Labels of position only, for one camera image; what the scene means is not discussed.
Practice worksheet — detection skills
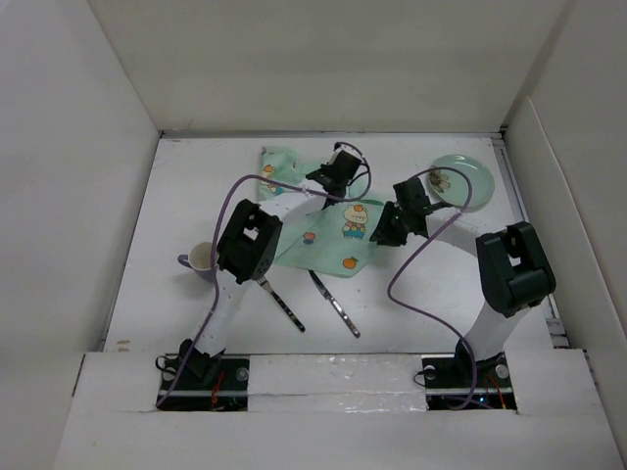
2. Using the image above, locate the green cartoon print cloth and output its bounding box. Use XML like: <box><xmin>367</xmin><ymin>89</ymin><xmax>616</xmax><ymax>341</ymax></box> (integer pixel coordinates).
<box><xmin>260</xmin><ymin>146</ymin><xmax>384</xmax><ymax>278</ymax></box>

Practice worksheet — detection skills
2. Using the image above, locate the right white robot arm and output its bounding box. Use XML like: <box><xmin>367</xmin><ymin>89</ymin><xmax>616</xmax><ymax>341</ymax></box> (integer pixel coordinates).
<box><xmin>370</xmin><ymin>177</ymin><xmax>556</xmax><ymax>386</ymax></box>

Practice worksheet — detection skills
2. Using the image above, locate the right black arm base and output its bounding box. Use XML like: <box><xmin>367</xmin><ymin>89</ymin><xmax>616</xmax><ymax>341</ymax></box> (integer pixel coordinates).
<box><xmin>412</xmin><ymin>343</ymin><xmax>517</xmax><ymax>411</ymax></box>

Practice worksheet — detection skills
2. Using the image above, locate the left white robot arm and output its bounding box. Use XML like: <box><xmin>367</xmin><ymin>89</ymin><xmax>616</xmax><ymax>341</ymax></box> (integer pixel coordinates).
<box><xmin>177</xmin><ymin>142</ymin><xmax>371</xmax><ymax>389</ymax></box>

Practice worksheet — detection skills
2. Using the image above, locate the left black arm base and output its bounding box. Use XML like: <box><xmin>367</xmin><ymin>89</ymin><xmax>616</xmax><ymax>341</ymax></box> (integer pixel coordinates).
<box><xmin>155</xmin><ymin>339</ymin><xmax>250</xmax><ymax>412</ymax></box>

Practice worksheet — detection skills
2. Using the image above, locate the pale green glass plate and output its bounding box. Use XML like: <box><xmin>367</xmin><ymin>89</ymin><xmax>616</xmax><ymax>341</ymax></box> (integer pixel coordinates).
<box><xmin>427</xmin><ymin>155</ymin><xmax>495</xmax><ymax>209</ymax></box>

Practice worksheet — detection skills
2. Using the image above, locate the purple mug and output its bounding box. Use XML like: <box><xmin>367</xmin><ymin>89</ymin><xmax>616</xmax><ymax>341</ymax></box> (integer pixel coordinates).
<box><xmin>177</xmin><ymin>242</ymin><xmax>216</xmax><ymax>284</ymax></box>

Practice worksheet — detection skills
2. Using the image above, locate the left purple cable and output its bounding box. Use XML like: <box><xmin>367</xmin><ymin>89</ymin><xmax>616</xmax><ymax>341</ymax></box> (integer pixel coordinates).
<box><xmin>156</xmin><ymin>141</ymin><xmax>373</xmax><ymax>407</ymax></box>

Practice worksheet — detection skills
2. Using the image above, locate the purple cable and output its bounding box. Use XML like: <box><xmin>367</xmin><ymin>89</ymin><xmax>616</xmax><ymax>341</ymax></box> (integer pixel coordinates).
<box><xmin>156</xmin><ymin>141</ymin><xmax>373</xmax><ymax>407</ymax></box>
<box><xmin>387</xmin><ymin>165</ymin><xmax>484</xmax><ymax>410</ymax></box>

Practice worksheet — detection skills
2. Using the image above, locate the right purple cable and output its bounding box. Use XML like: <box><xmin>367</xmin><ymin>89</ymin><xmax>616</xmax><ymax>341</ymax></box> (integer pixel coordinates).
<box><xmin>387</xmin><ymin>165</ymin><xmax>484</xmax><ymax>410</ymax></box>

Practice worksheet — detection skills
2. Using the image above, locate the silver knife dark handle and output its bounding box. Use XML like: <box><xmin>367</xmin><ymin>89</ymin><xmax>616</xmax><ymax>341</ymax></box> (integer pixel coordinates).
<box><xmin>309</xmin><ymin>270</ymin><xmax>361</xmax><ymax>338</ymax></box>

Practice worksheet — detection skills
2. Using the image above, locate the silver fork dark handle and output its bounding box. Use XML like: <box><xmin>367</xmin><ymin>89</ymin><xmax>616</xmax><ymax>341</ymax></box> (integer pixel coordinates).
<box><xmin>258</xmin><ymin>277</ymin><xmax>306</xmax><ymax>333</ymax></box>

